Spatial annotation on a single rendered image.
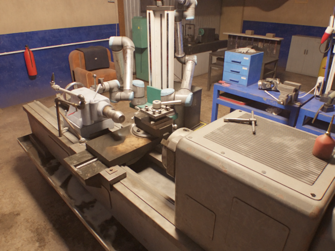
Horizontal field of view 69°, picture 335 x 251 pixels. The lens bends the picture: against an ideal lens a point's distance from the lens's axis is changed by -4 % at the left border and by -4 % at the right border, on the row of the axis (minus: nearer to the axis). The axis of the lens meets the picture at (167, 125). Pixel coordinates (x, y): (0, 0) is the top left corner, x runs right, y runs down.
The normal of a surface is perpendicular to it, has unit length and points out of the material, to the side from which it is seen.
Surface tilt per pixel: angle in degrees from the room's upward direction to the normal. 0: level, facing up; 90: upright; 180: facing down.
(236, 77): 90
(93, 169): 0
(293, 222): 90
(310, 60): 90
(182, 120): 90
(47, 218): 0
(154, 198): 0
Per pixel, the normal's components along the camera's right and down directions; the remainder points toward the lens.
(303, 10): -0.72, 0.32
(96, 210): 0.00, -0.89
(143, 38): 0.70, 0.33
